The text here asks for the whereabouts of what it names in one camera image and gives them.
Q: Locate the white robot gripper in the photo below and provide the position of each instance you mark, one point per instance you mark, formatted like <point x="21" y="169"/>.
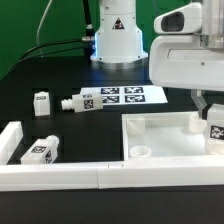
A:
<point x="179" y="61"/>

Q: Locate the white square table top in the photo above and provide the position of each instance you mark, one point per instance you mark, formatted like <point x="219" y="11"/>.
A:
<point x="172" y="134"/>

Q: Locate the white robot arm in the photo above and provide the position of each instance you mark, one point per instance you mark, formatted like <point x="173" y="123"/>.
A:
<point x="119" y="42"/>

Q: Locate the white front fence bar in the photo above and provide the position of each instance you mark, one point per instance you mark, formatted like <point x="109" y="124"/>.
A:
<point x="205" y="170"/>

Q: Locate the white fence bar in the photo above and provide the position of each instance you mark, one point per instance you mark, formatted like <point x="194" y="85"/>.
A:
<point x="9" y="140"/>
<point x="205" y="170"/>

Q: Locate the white marker sheet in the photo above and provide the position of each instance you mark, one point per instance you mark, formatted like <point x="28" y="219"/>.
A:
<point x="129" y="95"/>

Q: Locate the white left fence bar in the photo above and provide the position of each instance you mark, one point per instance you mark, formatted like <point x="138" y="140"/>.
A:
<point x="9" y="140"/>

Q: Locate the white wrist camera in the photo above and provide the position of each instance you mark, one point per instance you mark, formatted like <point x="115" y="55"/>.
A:
<point x="184" y="20"/>

